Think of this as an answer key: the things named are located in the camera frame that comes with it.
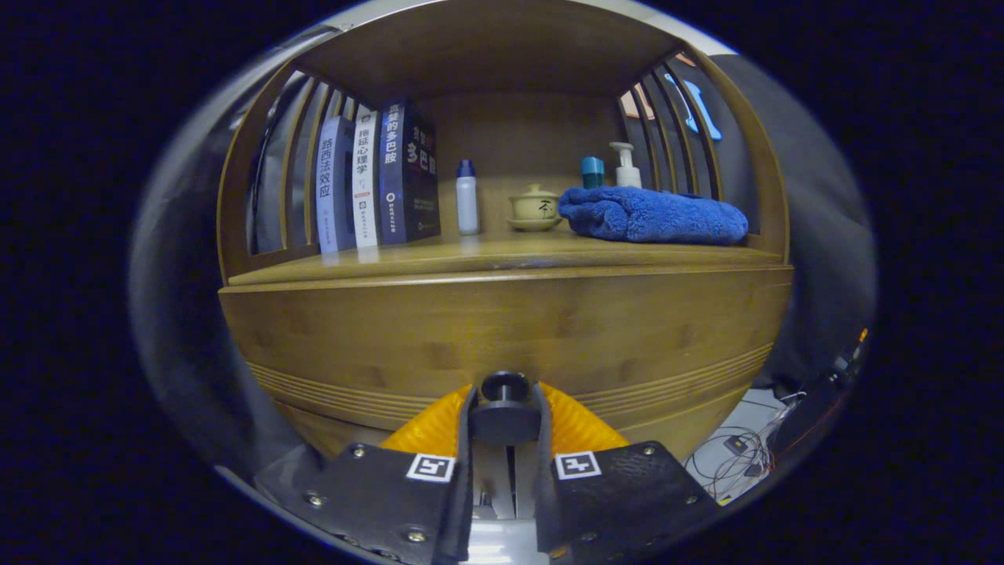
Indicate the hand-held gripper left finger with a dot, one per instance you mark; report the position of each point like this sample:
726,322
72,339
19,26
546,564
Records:
464,471

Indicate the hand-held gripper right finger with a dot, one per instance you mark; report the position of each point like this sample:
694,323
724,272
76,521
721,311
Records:
545,479

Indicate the wooden drawer with black knob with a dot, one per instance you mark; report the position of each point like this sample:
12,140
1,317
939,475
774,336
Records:
510,329

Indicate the wooden countertop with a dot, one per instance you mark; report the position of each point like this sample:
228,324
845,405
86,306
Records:
486,255

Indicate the wooden cabinet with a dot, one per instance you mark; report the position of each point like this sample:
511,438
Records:
502,55

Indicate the white bottle with blue cap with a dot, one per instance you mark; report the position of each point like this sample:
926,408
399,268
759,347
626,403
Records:
467,204

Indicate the beige lidded tea cup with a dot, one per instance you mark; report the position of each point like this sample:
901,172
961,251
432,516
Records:
533,208

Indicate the blue towel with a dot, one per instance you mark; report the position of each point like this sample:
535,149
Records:
651,216

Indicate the dark blue book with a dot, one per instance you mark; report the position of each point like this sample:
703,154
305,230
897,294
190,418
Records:
408,173

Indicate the white book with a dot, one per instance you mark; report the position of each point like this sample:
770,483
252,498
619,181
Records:
365,180

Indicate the teal bottle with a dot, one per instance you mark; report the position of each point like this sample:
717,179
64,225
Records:
593,173

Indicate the pale blue book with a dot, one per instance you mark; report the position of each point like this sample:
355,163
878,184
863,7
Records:
333,188

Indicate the white pump bottle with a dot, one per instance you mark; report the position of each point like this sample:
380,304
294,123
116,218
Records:
626,173

